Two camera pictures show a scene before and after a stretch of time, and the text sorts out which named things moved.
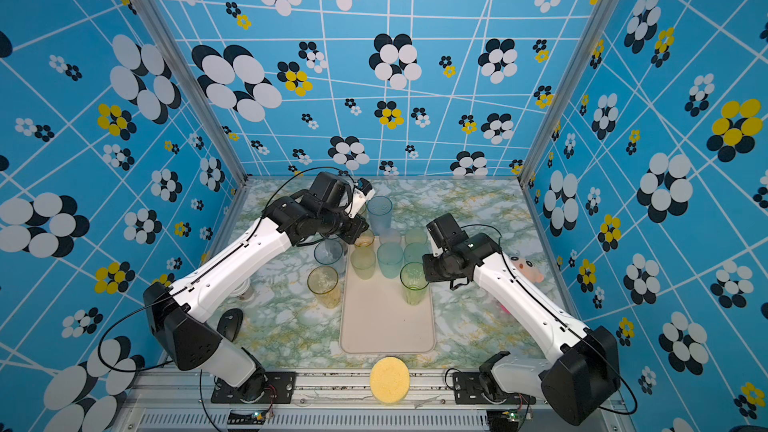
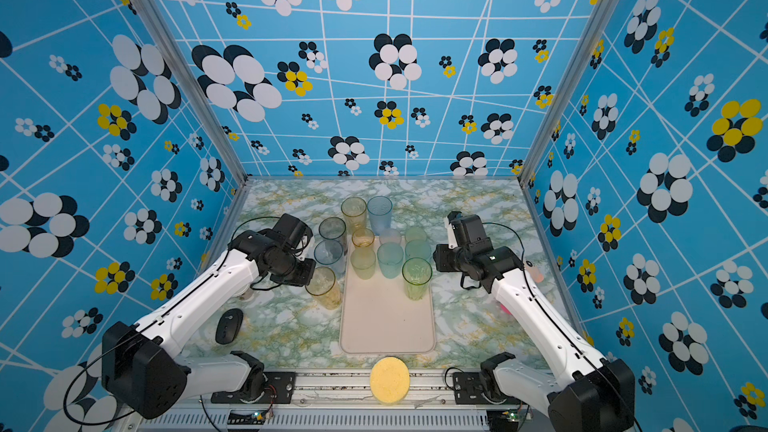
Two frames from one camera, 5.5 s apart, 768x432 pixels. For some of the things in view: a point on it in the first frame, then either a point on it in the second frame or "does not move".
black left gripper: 357,229 to 310,265
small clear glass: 389,236 does not move
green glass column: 413,282 does not move
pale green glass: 415,236 does not move
